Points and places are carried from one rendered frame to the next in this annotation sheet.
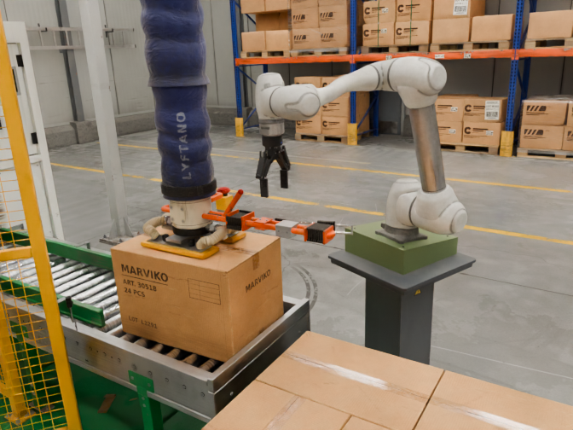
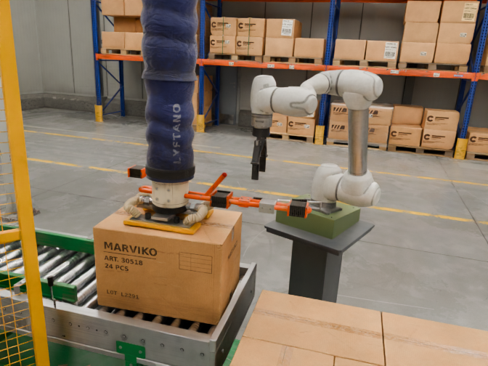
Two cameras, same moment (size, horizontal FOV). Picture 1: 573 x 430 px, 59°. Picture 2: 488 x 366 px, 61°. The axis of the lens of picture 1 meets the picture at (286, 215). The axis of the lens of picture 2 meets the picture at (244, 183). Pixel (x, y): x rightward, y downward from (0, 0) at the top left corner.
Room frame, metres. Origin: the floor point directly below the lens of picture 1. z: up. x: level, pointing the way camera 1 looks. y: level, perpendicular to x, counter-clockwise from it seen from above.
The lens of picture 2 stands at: (0.18, 0.64, 1.71)
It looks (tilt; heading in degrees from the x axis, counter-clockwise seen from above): 17 degrees down; 342
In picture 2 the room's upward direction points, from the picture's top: 3 degrees clockwise
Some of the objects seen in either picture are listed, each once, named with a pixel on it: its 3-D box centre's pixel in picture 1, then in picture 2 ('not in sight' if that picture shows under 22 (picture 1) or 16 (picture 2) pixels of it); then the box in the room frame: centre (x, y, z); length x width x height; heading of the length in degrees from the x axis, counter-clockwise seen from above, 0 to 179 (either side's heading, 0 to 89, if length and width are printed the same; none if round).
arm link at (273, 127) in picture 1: (271, 126); (261, 120); (1.82, 0.04, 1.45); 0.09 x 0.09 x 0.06
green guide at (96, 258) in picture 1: (82, 251); (16, 229); (2.89, 1.25, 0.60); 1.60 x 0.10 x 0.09; 57
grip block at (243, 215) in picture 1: (240, 219); (221, 198); (1.90, 0.18, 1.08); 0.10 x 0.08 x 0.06; 149
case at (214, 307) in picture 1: (200, 285); (172, 256); (2.03, 0.39, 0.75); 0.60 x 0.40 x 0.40; 61
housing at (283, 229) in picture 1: (287, 229); (267, 205); (1.79, 0.00, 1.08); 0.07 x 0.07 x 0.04; 59
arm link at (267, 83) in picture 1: (272, 95); (265, 94); (1.81, 0.03, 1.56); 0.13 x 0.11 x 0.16; 33
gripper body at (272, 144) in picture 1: (272, 147); (261, 137); (1.82, 0.04, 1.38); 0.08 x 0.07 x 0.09; 148
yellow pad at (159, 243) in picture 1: (178, 242); (162, 220); (1.95, 0.45, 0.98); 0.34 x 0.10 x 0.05; 59
